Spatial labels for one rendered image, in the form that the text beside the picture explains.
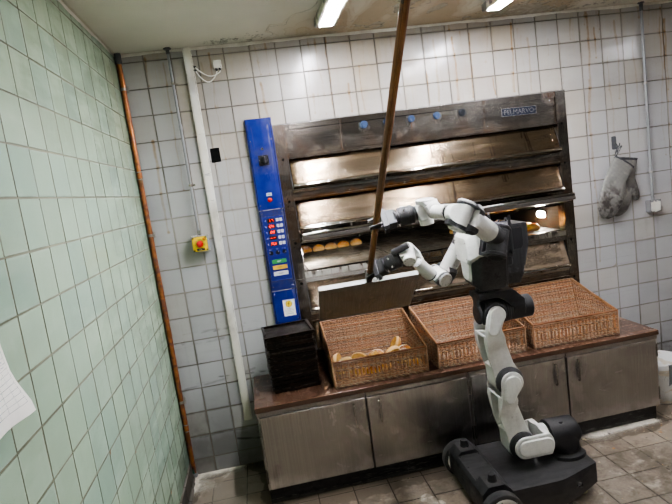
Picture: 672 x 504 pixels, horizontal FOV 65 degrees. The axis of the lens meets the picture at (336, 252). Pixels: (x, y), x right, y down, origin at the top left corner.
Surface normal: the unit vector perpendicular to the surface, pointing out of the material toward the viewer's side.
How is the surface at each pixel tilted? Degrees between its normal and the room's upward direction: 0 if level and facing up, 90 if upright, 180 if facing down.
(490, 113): 90
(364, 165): 70
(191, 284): 90
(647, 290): 90
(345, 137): 91
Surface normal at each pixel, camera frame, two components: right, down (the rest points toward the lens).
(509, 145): 0.10, -0.24
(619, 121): 0.16, 0.11
